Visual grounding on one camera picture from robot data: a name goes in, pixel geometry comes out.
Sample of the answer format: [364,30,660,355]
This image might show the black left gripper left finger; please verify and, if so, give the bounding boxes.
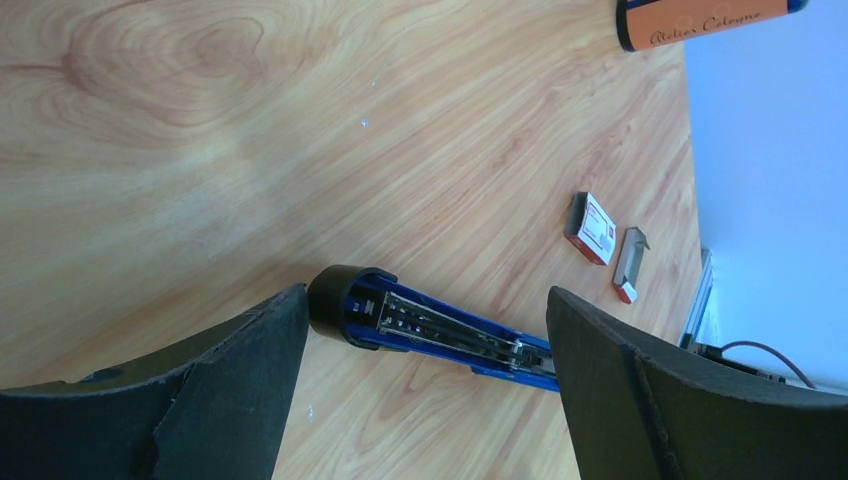
[1,284,308,479]

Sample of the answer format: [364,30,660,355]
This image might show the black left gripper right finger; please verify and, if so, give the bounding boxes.
[546,287,847,479]

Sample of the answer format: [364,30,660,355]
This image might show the blue stapler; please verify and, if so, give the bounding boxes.
[307,265,559,392]

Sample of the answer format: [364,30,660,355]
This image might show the white red staple box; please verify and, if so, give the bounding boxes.
[564,191,617,266]

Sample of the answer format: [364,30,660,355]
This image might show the orange glue bottle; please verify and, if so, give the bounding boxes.
[615,0,808,52]

